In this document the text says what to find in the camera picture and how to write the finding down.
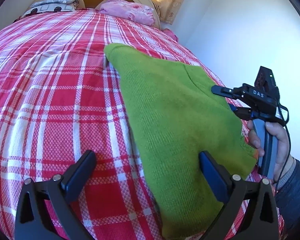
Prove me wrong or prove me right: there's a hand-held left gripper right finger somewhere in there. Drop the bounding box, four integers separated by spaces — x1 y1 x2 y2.
199 151 280 240

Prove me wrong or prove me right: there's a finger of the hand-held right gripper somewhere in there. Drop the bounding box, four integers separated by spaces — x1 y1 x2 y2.
227 104 253 120
211 85 240 100

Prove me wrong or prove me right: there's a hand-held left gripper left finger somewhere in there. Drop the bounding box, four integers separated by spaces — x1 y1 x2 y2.
14 150 97 240

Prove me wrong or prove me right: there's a green knit sweater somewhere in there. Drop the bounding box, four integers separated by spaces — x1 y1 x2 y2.
104 43 259 239

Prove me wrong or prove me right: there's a person's right forearm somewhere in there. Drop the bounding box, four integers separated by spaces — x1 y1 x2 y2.
274 156 300 233

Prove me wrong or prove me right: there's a person's right hand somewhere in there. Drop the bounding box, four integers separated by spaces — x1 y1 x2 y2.
247 120 297 183

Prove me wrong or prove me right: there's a pink cloth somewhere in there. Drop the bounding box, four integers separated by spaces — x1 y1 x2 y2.
162 29 179 42

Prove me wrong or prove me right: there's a red plaid blanket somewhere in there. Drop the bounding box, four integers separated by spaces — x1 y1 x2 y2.
0 8 285 240

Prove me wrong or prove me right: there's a beige floral window curtain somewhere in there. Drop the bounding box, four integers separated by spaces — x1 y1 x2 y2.
131 0 188 25

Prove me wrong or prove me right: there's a pink floral pillow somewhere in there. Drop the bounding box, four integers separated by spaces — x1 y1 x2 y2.
99 0 155 26

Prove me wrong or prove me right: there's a cream round wooden headboard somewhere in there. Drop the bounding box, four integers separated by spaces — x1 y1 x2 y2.
35 0 162 29

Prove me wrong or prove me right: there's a grey patterned pillow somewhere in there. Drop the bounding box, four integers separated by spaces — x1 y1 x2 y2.
20 0 79 18

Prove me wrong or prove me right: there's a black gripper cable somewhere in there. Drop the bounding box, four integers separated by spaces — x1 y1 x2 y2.
274 104 292 190

